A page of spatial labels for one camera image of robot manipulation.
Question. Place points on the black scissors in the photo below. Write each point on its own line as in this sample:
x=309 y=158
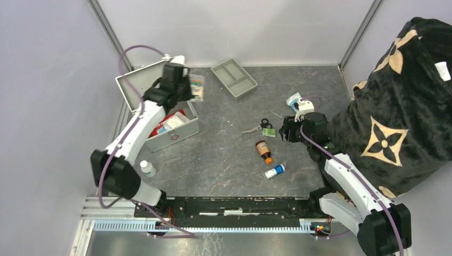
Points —
x=264 y=123

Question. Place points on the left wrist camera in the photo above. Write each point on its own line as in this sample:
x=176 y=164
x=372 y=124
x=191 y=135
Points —
x=179 y=59

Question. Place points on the red first aid pouch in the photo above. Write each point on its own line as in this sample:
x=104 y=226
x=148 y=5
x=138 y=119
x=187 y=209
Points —
x=160 y=127

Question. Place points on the white blue small bottle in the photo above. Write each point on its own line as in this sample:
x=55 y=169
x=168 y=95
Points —
x=274 y=171

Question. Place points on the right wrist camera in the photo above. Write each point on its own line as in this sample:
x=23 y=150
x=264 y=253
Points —
x=302 y=107

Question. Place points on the grey metal case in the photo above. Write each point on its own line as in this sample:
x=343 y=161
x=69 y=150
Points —
x=133 y=86

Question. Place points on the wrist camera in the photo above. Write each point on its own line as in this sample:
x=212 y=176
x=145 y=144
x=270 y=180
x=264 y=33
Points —
x=302 y=107
x=179 y=59

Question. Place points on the black floral blanket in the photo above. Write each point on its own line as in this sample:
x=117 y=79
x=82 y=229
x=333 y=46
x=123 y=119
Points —
x=397 y=128

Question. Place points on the white gauze pad bag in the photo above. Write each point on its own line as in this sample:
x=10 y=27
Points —
x=175 y=121

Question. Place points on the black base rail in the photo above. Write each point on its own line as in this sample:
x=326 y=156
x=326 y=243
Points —
x=239 y=212

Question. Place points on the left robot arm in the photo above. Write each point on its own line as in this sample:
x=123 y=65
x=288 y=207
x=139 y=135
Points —
x=112 y=167

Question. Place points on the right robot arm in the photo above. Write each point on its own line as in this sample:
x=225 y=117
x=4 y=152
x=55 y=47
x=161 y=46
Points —
x=380 y=226

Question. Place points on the blue white gauze packet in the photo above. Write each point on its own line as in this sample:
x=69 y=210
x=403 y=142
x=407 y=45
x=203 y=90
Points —
x=294 y=102

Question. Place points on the green small box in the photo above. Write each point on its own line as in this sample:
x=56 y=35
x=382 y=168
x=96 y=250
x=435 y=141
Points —
x=269 y=132

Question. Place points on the brown medicine bottle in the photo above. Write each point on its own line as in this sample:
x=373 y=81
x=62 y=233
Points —
x=264 y=151

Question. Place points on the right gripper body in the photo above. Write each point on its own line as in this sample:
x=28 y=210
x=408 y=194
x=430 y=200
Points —
x=295 y=135

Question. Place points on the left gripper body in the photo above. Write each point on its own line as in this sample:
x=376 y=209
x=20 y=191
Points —
x=184 y=89

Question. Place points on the grey divider tray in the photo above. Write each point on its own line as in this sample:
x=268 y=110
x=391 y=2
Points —
x=234 y=78

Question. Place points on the clear white plastic bottle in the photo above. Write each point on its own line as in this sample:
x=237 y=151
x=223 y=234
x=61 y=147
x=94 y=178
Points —
x=147 y=168

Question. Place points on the bandage box packet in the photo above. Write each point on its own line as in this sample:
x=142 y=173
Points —
x=197 y=83

